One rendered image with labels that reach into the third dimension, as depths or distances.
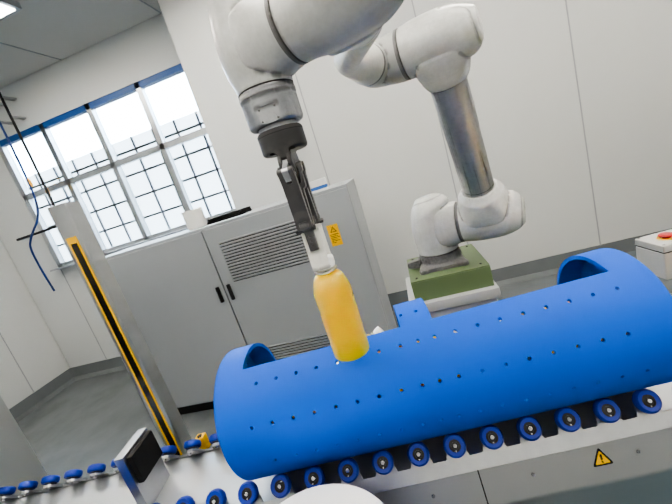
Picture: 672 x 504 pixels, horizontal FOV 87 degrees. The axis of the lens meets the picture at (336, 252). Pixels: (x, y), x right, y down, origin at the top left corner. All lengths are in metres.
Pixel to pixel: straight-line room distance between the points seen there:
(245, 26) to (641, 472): 1.03
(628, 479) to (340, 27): 0.94
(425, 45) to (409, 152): 2.56
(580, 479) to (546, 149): 3.17
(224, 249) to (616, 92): 3.45
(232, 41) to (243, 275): 2.14
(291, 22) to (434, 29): 0.55
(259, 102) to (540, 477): 0.86
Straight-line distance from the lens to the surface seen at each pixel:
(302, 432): 0.76
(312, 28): 0.53
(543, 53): 3.84
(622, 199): 4.14
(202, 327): 2.94
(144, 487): 1.12
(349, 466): 0.86
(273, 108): 0.57
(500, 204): 1.28
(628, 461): 0.97
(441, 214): 1.33
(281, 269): 2.50
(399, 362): 0.71
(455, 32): 1.02
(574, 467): 0.93
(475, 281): 1.37
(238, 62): 0.58
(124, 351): 1.37
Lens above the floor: 1.56
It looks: 13 degrees down
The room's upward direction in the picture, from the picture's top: 18 degrees counter-clockwise
